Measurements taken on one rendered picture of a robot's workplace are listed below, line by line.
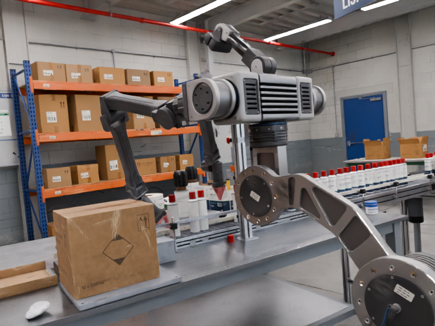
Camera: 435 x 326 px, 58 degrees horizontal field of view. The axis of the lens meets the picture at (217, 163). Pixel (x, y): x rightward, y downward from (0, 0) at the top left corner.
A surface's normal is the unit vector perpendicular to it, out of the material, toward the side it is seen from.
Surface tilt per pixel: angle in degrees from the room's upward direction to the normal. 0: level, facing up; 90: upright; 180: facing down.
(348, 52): 90
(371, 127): 90
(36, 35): 90
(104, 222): 90
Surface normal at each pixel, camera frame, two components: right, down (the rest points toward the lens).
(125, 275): 0.54, 0.00
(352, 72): -0.72, 0.10
